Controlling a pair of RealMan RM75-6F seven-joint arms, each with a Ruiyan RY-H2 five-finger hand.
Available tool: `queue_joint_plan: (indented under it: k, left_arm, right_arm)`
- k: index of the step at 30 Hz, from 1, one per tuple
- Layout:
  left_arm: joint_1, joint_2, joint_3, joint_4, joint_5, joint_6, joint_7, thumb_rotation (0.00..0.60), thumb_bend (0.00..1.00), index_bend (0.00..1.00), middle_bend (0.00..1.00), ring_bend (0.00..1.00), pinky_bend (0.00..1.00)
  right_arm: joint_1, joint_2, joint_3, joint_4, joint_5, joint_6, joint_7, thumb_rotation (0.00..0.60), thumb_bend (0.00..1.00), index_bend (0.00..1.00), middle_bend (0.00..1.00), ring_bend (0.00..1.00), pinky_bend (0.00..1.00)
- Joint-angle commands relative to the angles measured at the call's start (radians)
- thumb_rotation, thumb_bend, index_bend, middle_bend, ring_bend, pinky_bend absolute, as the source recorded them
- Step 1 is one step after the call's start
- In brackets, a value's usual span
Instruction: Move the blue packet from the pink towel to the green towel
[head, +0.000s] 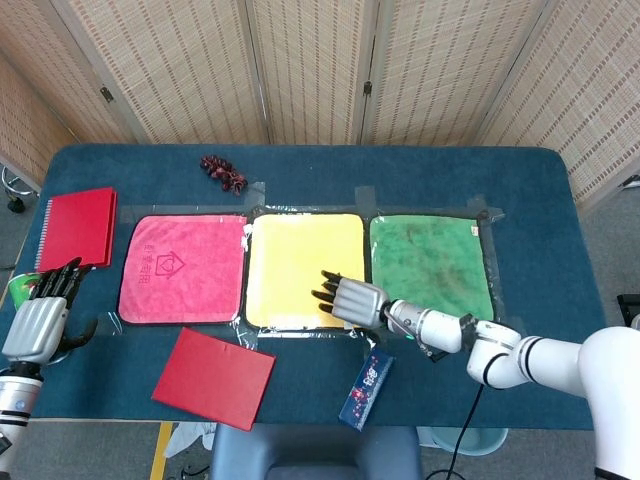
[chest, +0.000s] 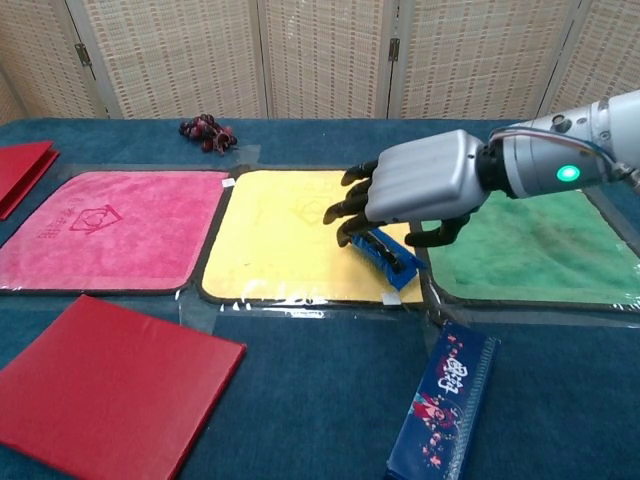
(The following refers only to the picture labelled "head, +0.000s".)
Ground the green Pringles can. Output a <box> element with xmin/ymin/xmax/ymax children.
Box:
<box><xmin>8</xmin><ymin>272</ymin><xmax>46</xmax><ymax>306</ymax></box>

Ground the dark blue long box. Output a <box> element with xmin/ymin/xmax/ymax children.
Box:
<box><xmin>338</xmin><ymin>347</ymin><xmax>396</xmax><ymax>432</ymax></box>

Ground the blue felt table cover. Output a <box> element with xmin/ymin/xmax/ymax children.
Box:
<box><xmin>0</xmin><ymin>144</ymin><xmax>626</xmax><ymax>432</ymax></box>

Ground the dark red grape bunch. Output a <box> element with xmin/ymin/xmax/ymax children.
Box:
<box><xmin>200</xmin><ymin>154</ymin><xmax>250</xmax><ymax>194</ymax></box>

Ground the light blue bucket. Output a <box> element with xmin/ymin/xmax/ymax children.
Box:
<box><xmin>429</xmin><ymin>427</ymin><xmax>510</xmax><ymax>457</ymax></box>

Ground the red flat folder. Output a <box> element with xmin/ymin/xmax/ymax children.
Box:
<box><xmin>150</xmin><ymin>327</ymin><xmax>278</xmax><ymax>432</ymax></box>

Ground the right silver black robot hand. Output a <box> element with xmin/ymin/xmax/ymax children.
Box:
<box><xmin>310</xmin><ymin>270</ymin><xmax>391</xmax><ymax>331</ymax></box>

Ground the blue-grey chair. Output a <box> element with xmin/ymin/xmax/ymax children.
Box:
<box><xmin>209</xmin><ymin>423</ymin><xmax>424</xmax><ymax>480</ymax></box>

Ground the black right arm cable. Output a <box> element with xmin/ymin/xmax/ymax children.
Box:
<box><xmin>447</xmin><ymin>382</ymin><xmax>486</xmax><ymax>480</ymax></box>

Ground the woven folding screen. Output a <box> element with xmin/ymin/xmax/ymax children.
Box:
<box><xmin>0</xmin><ymin>0</ymin><xmax>640</xmax><ymax>211</ymax></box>

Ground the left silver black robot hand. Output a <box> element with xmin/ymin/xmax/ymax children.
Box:
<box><xmin>2</xmin><ymin>257</ymin><xmax>99</xmax><ymax>364</ymax></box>

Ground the yellow cloth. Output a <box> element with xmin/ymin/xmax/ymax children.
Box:
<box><xmin>243</xmin><ymin>212</ymin><xmax>370</xmax><ymax>331</ymax></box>

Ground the green cloth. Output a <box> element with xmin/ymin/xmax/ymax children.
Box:
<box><xmin>368</xmin><ymin>213</ymin><xmax>497</xmax><ymax>331</ymax></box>

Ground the white crumpled cloth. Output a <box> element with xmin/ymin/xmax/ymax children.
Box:
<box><xmin>163</xmin><ymin>422</ymin><xmax>219</xmax><ymax>459</ymax></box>

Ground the red spiral notebook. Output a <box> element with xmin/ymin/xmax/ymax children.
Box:
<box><xmin>33</xmin><ymin>187</ymin><xmax>119</xmax><ymax>274</ymax></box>

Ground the pink cloth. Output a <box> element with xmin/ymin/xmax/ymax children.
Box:
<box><xmin>117</xmin><ymin>213</ymin><xmax>250</xmax><ymax>326</ymax></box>

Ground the clear tape strip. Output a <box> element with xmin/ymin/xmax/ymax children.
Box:
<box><xmin>243</xmin><ymin>180</ymin><xmax>267</xmax><ymax>212</ymax></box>
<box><xmin>94</xmin><ymin>312</ymin><xmax>124</xmax><ymax>337</ymax></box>
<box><xmin>354</xmin><ymin>185</ymin><xmax>378</xmax><ymax>214</ymax></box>
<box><xmin>466</xmin><ymin>193</ymin><xmax>505</xmax><ymax>222</ymax></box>

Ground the chrome stool base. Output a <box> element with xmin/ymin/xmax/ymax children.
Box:
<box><xmin>0</xmin><ymin>166</ymin><xmax>40</xmax><ymax>214</ymax></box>

